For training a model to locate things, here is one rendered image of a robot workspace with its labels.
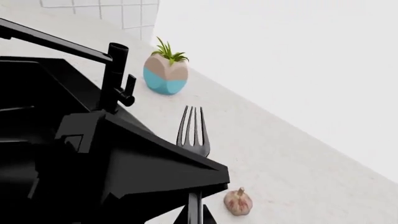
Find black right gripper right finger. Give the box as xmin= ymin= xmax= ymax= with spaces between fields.
xmin=203 ymin=203 xmax=218 ymax=224

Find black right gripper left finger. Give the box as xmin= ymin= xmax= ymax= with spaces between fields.
xmin=173 ymin=190 xmax=203 ymax=224

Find black metal fork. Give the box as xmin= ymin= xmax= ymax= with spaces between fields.
xmin=175 ymin=105 xmax=211 ymax=157

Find black kitchen sink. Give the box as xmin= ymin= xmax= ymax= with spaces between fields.
xmin=0 ymin=56 xmax=106 ymax=143

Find garlic bulb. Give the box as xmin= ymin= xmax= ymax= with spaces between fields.
xmin=223 ymin=187 xmax=253 ymax=217

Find plant in blue beige pot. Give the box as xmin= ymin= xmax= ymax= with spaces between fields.
xmin=142 ymin=35 xmax=190 ymax=96

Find black kitchen faucet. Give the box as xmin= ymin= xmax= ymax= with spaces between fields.
xmin=0 ymin=17 xmax=138 ymax=116

